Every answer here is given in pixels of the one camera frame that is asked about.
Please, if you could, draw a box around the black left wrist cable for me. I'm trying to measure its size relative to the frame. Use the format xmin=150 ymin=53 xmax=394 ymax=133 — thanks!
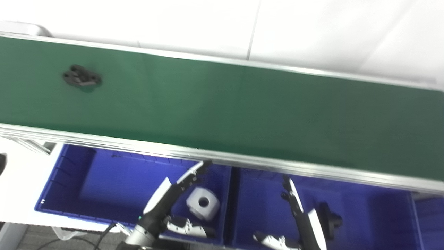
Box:
xmin=93 ymin=222 xmax=119 ymax=250

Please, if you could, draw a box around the grey conveyor end cover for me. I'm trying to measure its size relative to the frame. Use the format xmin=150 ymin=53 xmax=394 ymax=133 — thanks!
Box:
xmin=0 ymin=21 xmax=53 ymax=37

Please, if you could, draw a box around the blue plastic bin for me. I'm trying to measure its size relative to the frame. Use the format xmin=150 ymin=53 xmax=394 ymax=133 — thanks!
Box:
xmin=231 ymin=167 xmax=426 ymax=250
xmin=413 ymin=195 xmax=444 ymax=250
xmin=35 ymin=144 xmax=232 ymax=245

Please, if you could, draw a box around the silver aluminium conveyor side rail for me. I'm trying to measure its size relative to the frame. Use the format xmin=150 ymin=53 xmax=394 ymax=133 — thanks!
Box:
xmin=0 ymin=32 xmax=444 ymax=91
xmin=0 ymin=123 xmax=444 ymax=195

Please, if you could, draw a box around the green conveyor belt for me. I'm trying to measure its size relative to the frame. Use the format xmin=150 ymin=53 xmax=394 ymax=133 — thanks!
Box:
xmin=0 ymin=35 xmax=444 ymax=182

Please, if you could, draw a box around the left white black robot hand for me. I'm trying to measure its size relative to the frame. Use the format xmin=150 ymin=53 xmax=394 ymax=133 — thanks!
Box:
xmin=139 ymin=160 xmax=217 ymax=240

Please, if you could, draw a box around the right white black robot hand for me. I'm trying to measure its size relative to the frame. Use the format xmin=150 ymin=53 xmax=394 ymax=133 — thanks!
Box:
xmin=253 ymin=175 xmax=328 ymax=250

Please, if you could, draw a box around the white block with hole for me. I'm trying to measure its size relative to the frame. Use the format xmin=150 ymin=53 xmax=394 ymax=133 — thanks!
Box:
xmin=186 ymin=187 xmax=221 ymax=222

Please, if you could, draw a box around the black flanged metal part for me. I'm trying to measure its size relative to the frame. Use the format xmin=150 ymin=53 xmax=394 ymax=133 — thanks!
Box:
xmin=62 ymin=64 xmax=102 ymax=89
xmin=318 ymin=202 xmax=343 ymax=241

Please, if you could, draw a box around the aluminium conveyor support frame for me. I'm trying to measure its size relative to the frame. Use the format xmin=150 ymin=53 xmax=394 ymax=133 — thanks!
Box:
xmin=0 ymin=135 xmax=57 ymax=155

